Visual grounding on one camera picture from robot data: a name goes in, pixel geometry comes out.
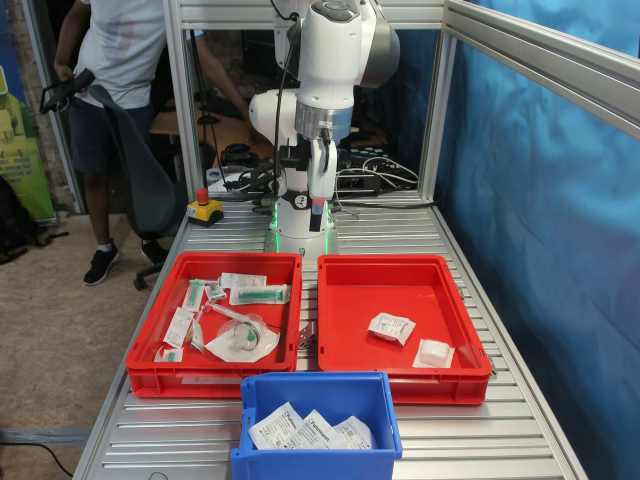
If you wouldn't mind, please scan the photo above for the slim green syringe package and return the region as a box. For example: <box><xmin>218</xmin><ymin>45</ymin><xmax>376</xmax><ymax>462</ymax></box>
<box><xmin>181</xmin><ymin>278</ymin><xmax>208</xmax><ymax>313</ymax></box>

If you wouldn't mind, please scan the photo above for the wooden desk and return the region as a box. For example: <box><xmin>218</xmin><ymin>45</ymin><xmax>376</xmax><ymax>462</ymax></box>
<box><xmin>148</xmin><ymin>98</ymin><xmax>277</xmax><ymax>152</ymax></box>

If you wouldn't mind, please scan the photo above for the aluminium profile frame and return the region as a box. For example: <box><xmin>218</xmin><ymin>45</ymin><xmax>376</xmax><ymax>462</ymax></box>
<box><xmin>163</xmin><ymin>0</ymin><xmax>640</xmax><ymax>259</ymax></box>

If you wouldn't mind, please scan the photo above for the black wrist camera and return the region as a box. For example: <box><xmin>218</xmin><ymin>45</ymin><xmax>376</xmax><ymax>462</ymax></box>
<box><xmin>277</xmin><ymin>142</ymin><xmax>309</xmax><ymax>171</ymax></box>

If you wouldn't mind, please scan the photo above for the white printed sachet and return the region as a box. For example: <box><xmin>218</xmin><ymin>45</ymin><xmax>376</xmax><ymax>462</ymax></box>
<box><xmin>162</xmin><ymin>306</ymin><xmax>196</xmax><ymax>349</ymax></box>

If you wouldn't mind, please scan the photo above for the red plastic crate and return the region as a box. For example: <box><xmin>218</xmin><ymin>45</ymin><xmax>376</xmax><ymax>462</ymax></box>
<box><xmin>316</xmin><ymin>253</ymin><xmax>494</xmax><ymax>406</ymax></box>
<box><xmin>124</xmin><ymin>251</ymin><xmax>304</xmax><ymax>400</ymax></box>

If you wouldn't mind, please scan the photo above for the white cable bundle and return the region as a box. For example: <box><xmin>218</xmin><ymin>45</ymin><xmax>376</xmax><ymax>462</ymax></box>
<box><xmin>333</xmin><ymin>155</ymin><xmax>421</xmax><ymax>193</ymax></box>

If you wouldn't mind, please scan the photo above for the coiled tubing package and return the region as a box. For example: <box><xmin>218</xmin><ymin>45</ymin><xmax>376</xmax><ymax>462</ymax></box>
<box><xmin>204</xmin><ymin>313</ymin><xmax>281</xmax><ymax>364</ymax></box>

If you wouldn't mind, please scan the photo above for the grey office chair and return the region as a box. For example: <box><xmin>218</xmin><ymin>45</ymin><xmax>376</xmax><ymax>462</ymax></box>
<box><xmin>87</xmin><ymin>83</ymin><xmax>189</xmax><ymax>292</ymax></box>

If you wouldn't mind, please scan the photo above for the person in white shirt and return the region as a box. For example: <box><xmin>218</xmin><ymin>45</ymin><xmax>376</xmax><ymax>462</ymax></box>
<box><xmin>52</xmin><ymin>0</ymin><xmax>251</xmax><ymax>287</ymax></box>

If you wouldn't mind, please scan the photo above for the orange-tipped item package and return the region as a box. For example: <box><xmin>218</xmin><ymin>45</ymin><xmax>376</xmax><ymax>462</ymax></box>
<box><xmin>186</xmin><ymin>319</ymin><xmax>207</xmax><ymax>354</ymax></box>

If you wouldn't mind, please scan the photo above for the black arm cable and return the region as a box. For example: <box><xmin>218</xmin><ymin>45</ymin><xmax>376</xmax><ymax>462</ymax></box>
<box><xmin>268</xmin><ymin>0</ymin><xmax>304</xmax><ymax>197</ymax></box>

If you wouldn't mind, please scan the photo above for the black coiled cable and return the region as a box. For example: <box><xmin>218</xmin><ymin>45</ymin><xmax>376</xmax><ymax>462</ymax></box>
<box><xmin>219</xmin><ymin>141</ymin><xmax>262</xmax><ymax>169</ymax></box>

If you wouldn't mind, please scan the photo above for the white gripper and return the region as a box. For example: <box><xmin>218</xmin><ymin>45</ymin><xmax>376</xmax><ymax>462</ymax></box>
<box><xmin>305</xmin><ymin>135</ymin><xmax>340</xmax><ymax>233</ymax></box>

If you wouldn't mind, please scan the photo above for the clear tube package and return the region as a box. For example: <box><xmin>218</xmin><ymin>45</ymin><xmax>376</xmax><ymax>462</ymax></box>
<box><xmin>198</xmin><ymin>301</ymin><xmax>251</xmax><ymax>322</ymax></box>

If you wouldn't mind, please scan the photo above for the black floor cable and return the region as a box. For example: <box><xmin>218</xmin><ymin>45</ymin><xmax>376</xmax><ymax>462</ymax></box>
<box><xmin>0</xmin><ymin>439</ymin><xmax>77</xmax><ymax>480</ymax></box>

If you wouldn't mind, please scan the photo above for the black power strip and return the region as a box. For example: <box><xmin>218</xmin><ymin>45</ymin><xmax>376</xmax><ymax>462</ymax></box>
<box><xmin>338</xmin><ymin>143</ymin><xmax>397</xmax><ymax>167</ymax></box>

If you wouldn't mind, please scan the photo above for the green banner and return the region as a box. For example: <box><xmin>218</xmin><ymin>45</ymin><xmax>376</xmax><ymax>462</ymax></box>
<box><xmin>0</xmin><ymin>64</ymin><xmax>57</xmax><ymax>222</ymax></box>

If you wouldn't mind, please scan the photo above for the black backpack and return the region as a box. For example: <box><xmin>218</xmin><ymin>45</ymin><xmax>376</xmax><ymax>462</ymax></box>
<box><xmin>0</xmin><ymin>174</ymin><xmax>70</xmax><ymax>266</ymax></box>

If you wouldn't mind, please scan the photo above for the white Fuhrmann gauze bandage pack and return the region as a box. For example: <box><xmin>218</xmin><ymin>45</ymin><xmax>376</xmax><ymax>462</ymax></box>
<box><xmin>287</xmin><ymin>408</ymin><xmax>351</xmax><ymax>450</ymax></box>
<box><xmin>367</xmin><ymin>312</ymin><xmax>417</xmax><ymax>346</ymax></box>
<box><xmin>248</xmin><ymin>401</ymin><xmax>306</xmax><ymax>451</ymax></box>
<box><xmin>332</xmin><ymin>414</ymin><xmax>378</xmax><ymax>450</ymax></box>

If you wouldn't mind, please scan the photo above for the small white flat package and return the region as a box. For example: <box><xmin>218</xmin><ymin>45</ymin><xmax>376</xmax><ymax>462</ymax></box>
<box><xmin>218</xmin><ymin>272</ymin><xmax>268</xmax><ymax>290</ymax></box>

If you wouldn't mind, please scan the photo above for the blue curtain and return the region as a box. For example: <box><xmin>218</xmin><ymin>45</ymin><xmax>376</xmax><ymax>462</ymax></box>
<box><xmin>394</xmin><ymin>0</ymin><xmax>640</xmax><ymax>480</ymax></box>

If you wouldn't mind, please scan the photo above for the blue plastic bin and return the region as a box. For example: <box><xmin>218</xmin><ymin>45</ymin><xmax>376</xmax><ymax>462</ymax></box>
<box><xmin>229</xmin><ymin>371</ymin><xmax>404</xmax><ymax>480</ymax></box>

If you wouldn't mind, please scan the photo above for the yellow emergency stop button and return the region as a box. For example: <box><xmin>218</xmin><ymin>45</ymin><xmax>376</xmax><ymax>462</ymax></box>
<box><xmin>186</xmin><ymin>188</ymin><xmax>225</xmax><ymax>229</ymax></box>

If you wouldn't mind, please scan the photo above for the metal corner bracket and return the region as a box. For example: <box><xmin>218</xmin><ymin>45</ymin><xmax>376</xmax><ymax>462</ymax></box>
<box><xmin>297</xmin><ymin>321</ymin><xmax>319</xmax><ymax>350</ymax></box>

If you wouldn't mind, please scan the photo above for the large green syringe package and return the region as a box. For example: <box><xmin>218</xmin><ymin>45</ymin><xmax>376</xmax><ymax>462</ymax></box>
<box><xmin>228</xmin><ymin>283</ymin><xmax>292</xmax><ymax>307</ymax></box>

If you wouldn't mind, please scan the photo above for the gauze bandage in clear wrap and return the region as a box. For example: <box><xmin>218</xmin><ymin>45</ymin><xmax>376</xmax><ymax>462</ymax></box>
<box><xmin>412</xmin><ymin>338</ymin><xmax>456</xmax><ymax>370</ymax></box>

